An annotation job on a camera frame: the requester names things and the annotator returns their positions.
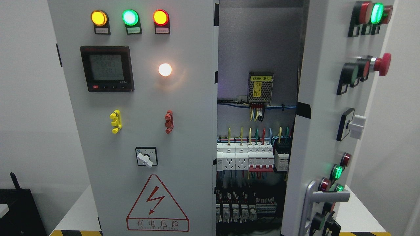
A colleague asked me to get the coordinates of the grey cabinet door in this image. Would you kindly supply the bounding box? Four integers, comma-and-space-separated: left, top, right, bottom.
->
281, 0, 394, 236
48, 0, 217, 236

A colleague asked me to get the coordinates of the white socket breaker row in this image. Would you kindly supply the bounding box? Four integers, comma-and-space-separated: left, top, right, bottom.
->
216, 143, 249, 171

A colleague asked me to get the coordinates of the metal mesh power supply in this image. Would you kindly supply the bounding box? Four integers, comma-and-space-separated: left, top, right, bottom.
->
248, 71, 274, 103

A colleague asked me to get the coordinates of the white glowing indicator light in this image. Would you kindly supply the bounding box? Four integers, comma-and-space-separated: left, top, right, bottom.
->
158, 63, 173, 77

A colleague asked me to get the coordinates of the black white surge protector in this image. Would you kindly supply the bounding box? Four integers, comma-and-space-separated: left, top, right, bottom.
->
273, 141, 291, 173

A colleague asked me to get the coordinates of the lower relay terminal row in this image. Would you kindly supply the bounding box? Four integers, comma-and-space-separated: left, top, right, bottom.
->
214, 188, 277, 223

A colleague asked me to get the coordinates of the red electric warning sticker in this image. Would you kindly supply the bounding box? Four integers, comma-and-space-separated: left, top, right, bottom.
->
126, 174, 190, 232

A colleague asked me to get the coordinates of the red indicator light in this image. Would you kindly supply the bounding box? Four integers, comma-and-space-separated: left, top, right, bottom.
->
153, 9, 170, 34

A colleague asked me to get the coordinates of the black digital power meter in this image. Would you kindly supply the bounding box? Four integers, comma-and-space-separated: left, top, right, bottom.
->
80, 45, 135, 92

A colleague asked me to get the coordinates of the green indicator light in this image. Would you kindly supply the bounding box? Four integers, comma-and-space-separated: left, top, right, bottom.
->
122, 9, 142, 35

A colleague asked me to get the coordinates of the yellow indicator light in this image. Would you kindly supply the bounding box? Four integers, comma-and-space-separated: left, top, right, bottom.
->
91, 10, 111, 35

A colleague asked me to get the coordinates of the red emergency stop button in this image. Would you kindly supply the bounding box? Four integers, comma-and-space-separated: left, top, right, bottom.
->
369, 53, 392, 76

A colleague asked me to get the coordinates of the black box left floor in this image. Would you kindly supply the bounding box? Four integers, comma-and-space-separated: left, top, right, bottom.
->
0, 173, 47, 236

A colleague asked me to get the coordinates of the red terminal post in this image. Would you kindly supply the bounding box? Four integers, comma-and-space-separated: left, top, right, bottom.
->
164, 110, 174, 134

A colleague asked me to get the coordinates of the red handle triple breaker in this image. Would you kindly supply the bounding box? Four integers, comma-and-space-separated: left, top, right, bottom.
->
248, 142, 274, 172

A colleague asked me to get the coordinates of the white rotary selector switch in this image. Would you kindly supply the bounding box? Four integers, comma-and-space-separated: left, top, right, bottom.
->
135, 147, 158, 168

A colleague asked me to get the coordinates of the yellow terminal post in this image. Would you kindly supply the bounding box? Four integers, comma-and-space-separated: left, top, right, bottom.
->
110, 109, 122, 133

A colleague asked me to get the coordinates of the silver door handle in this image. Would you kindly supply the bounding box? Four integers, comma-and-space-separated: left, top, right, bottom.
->
298, 180, 350, 236

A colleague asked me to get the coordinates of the white right door selector switch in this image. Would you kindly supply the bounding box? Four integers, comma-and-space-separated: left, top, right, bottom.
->
336, 108, 366, 141

